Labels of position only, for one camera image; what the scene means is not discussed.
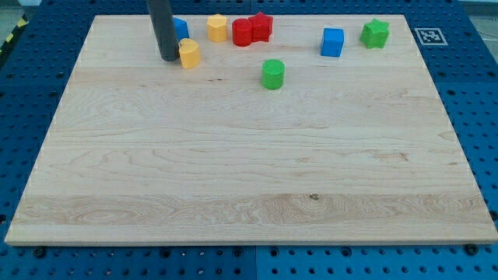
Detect blue triangle block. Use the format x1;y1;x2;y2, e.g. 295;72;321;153
173;17;190;40

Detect yellow hexagon block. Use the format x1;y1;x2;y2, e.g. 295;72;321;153
206;14;228;43

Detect wooden board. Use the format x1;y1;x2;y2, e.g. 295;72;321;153
5;15;497;247

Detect green cylinder block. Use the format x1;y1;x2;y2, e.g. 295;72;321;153
261;59;286;90

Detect yellow heart block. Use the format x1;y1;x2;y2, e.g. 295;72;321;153
179;38;202;68

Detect red cylinder block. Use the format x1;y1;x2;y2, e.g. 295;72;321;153
232;18;252;47

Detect red star block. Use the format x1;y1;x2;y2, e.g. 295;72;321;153
248;12;273;42

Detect blue cube block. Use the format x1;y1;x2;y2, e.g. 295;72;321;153
321;28;345;57

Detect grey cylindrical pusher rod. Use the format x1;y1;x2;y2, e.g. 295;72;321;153
146;0;179;61

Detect green star block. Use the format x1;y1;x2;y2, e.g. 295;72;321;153
360;19;390;49

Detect white fiducial marker tag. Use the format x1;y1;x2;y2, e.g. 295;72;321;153
415;27;447;46

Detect black yellow hazard tape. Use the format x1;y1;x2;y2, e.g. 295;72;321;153
1;14;29;54

